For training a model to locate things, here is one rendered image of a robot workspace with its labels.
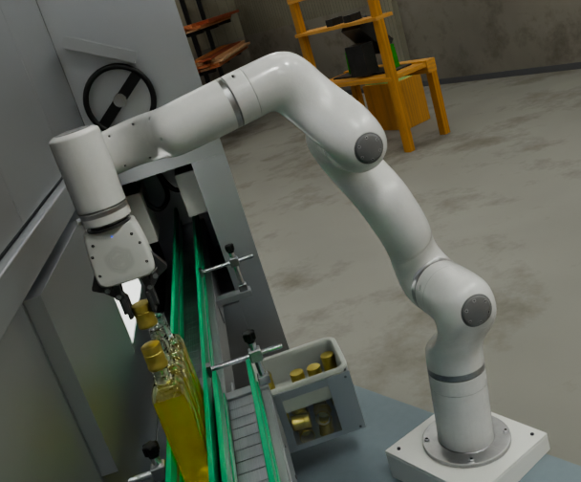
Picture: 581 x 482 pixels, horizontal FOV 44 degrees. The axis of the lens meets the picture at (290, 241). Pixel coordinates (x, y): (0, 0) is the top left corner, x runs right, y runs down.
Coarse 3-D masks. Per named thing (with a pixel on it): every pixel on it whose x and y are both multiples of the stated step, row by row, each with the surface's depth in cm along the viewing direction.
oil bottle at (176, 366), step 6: (174, 360) 131; (168, 366) 129; (174, 366) 129; (180, 366) 130; (174, 372) 128; (180, 372) 129; (186, 372) 133; (186, 378) 131; (186, 384) 129; (192, 390) 133; (192, 396) 131; (192, 402) 130; (198, 402) 135; (198, 408) 133; (198, 414) 131; (204, 420) 136; (204, 426) 134; (204, 432) 132
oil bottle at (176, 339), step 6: (174, 336) 141; (180, 336) 143; (174, 342) 139; (180, 342) 140; (180, 348) 139; (186, 354) 142; (186, 360) 141; (192, 366) 144; (192, 372) 142; (198, 384) 144; (198, 390) 143
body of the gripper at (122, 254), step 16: (128, 224) 120; (96, 240) 119; (112, 240) 120; (128, 240) 120; (144, 240) 121; (96, 256) 120; (112, 256) 120; (128, 256) 121; (144, 256) 121; (96, 272) 121; (112, 272) 121; (128, 272) 122; (144, 272) 122
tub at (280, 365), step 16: (288, 352) 176; (304, 352) 177; (320, 352) 177; (336, 352) 169; (256, 368) 176; (272, 368) 177; (288, 368) 177; (304, 368) 178; (336, 368) 162; (288, 384) 161
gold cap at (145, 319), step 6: (144, 300) 127; (132, 306) 126; (138, 306) 125; (144, 306) 125; (138, 312) 125; (144, 312) 125; (150, 312) 126; (138, 318) 126; (144, 318) 125; (150, 318) 126; (156, 318) 127; (138, 324) 127; (144, 324) 126; (150, 324) 126
